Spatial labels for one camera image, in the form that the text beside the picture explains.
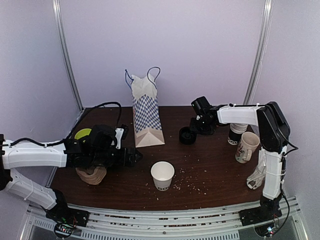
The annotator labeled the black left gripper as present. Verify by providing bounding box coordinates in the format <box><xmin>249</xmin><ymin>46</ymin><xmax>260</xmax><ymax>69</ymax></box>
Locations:
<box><xmin>90</xmin><ymin>146</ymin><xmax>143</xmax><ymax>168</ymax></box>

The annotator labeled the metal front rail base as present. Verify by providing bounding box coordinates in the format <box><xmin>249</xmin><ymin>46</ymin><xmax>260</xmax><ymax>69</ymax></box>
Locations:
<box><xmin>18</xmin><ymin>197</ymin><xmax>310</xmax><ymax>240</ymax></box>

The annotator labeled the aluminium frame post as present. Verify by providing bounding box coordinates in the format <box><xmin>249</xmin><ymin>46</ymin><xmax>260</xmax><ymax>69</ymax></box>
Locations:
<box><xmin>52</xmin><ymin>0</ymin><xmax>84</xmax><ymax>112</ymax></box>
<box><xmin>243</xmin><ymin>0</ymin><xmax>274</xmax><ymax>105</ymax></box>

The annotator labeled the ceramic mug with coral print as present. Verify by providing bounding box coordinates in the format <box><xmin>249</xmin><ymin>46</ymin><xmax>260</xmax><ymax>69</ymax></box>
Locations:
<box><xmin>235</xmin><ymin>131</ymin><xmax>260</xmax><ymax>164</ymax></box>

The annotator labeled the blue checkered paper bag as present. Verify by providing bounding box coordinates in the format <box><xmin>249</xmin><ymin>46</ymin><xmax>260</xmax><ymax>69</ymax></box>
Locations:
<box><xmin>125</xmin><ymin>66</ymin><xmax>165</xmax><ymax>148</ymax></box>

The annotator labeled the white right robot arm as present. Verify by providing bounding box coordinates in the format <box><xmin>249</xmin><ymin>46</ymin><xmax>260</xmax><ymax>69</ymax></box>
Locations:
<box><xmin>189</xmin><ymin>96</ymin><xmax>291</xmax><ymax>226</ymax></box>

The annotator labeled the white paper coffee cup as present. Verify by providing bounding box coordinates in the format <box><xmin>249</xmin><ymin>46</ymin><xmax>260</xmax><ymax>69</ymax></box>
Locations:
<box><xmin>150</xmin><ymin>161</ymin><xmax>175</xmax><ymax>191</ymax></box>

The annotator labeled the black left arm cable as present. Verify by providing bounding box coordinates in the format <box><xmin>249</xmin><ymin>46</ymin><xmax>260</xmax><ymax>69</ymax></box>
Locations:
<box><xmin>67</xmin><ymin>101</ymin><xmax>123</xmax><ymax>141</ymax></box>

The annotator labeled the left aluminium frame post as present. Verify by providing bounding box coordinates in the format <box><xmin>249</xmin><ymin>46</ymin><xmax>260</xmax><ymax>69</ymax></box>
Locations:
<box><xmin>52</xmin><ymin>0</ymin><xmax>84</xmax><ymax>112</ymax></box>

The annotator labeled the white paper cup stack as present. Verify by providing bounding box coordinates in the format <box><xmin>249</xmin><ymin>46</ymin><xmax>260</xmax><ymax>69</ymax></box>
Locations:
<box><xmin>227</xmin><ymin>123</ymin><xmax>248</xmax><ymax>146</ymax></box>

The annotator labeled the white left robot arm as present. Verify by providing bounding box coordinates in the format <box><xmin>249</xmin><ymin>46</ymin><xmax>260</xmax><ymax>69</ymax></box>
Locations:
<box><xmin>0</xmin><ymin>124</ymin><xmax>143</xmax><ymax>225</ymax></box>

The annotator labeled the black cup lid stack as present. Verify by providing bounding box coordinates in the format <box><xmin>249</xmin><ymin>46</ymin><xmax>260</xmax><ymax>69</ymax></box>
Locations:
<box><xmin>179</xmin><ymin>126</ymin><xmax>197</xmax><ymax>145</ymax></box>

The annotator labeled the right aluminium frame post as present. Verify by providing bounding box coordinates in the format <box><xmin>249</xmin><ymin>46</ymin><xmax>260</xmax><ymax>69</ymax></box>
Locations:
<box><xmin>243</xmin><ymin>0</ymin><xmax>274</xmax><ymax>105</ymax></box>

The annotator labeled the cardboard cup carrier stack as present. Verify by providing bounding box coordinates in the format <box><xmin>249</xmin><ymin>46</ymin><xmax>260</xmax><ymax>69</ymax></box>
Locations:
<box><xmin>75</xmin><ymin>166</ymin><xmax>107</xmax><ymax>186</ymax></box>

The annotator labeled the green plastic bowl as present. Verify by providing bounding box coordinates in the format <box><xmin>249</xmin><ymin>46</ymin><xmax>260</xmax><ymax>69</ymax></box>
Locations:
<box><xmin>74</xmin><ymin>128</ymin><xmax>92</xmax><ymax>141</ymax></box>

